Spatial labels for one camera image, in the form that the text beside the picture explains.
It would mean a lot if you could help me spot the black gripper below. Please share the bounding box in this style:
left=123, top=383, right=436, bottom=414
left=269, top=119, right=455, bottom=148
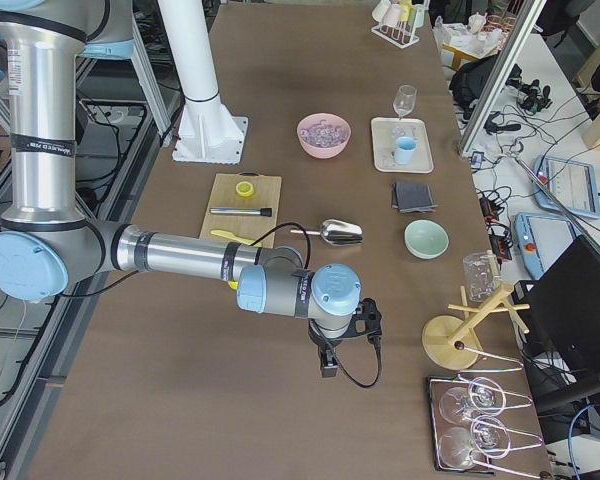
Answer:
left=308, top=298, right=382, bottom=377

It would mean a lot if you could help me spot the metal ice scoop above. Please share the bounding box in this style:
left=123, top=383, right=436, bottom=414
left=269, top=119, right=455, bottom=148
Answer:
left=290, top=219, right=363, bottom=246

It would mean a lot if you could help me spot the pink bowl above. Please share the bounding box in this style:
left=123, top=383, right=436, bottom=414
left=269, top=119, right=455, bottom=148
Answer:
left=296, top=112, right=351, bottom=159

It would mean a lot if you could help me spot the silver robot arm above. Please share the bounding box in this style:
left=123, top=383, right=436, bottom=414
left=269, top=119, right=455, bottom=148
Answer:
left=0, top=1, right=382, bottom=377

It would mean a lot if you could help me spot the pile of clear ice cubes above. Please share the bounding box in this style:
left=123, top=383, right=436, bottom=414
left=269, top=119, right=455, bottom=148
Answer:
left=299, top=120, right=349, bottom=148

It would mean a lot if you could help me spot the blue cup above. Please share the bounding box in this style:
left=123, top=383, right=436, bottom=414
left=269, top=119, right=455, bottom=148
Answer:
left=393, top=136, right=417, bottom=165

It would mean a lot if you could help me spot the white cup rack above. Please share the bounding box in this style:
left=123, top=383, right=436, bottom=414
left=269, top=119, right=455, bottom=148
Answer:
left=371, top=0, right=430, bottom=49

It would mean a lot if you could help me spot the pink cup on rack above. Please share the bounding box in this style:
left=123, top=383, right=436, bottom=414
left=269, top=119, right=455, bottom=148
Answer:
left=381, top=4, right=403, bottom=28

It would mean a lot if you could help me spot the wooden mug tree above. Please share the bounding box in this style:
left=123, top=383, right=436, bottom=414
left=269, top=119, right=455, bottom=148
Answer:
left=422, top=280, right=529, bottom=371

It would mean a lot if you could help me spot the upper lying wine glass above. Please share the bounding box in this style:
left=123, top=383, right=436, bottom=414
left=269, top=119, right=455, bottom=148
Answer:
left=438, top=377, right=534, bottom=424

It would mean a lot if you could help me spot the lying wine glass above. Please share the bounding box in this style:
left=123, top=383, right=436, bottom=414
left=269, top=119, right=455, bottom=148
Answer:
left=438, top=377, right=534, bottom=424
left=437, top=416, right=544, bottom=469

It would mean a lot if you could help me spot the black tray with glasses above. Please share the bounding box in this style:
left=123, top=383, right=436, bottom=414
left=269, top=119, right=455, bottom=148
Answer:
left=426, top=376, right=495, bottom=477

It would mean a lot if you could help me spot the lower lying wine glass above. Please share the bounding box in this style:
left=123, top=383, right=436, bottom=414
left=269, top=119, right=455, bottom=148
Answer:
left=437, top=416, right=544, bottom=469

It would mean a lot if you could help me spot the green bowl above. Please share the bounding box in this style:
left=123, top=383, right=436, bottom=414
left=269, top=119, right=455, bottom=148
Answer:
left=404, top=219, right=449, bottom=260

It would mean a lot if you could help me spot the glass mug on tree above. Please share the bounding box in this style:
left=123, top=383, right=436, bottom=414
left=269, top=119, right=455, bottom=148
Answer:
left=463, top=251, right=501, bottom=302

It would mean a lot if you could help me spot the wooden cutting board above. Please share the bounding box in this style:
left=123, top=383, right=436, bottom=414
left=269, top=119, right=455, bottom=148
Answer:
left=199, top=173, right=282, bottom=240

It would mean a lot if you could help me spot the dark grey folded cloth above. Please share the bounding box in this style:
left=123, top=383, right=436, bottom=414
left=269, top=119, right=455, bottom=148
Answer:
left=391, top=181, right=437, bottom=213

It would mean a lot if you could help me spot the half lemon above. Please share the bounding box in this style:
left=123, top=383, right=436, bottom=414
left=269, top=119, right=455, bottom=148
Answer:
left=235, top=181, right=255, bottom=198

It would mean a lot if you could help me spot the cream serving tray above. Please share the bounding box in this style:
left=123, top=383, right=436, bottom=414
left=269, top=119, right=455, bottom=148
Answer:
left=371, top=117, right=434, bottom=174

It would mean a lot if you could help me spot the black monitor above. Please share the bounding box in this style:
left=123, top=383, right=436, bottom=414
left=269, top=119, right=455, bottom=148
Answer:
left=512, top=234, right=600, bottom=416

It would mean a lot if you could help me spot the lower blue teach pendant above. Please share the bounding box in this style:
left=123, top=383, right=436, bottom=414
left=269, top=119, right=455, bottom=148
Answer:
left=514, top=213, right=580, bottom=280

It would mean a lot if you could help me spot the blue teach pendant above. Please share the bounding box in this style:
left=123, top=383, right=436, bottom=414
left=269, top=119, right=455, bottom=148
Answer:
left=533, top=156, right=600, bottom=219
left=514, top=213, right=580, bottom=280

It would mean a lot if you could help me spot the white column with base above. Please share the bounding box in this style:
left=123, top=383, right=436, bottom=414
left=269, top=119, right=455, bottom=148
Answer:
left=159, top=0, right=248, bottom=165

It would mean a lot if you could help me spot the standing wine glass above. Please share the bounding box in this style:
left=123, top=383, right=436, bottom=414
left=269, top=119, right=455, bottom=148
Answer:
left=393, top=85, right=417, bottom=119

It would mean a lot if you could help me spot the upper blue teach pendant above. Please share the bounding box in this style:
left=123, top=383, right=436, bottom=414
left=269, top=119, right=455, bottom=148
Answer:
left=533, top=156, right=600, bottom=219

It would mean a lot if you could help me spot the black backpack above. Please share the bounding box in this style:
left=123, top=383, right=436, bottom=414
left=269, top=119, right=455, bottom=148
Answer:
left=449, top=54, right=499, bottom=121

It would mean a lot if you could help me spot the aluminium frame post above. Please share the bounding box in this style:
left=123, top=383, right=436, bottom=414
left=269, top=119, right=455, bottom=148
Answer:
left=458, top=0, right=546, bottom=158

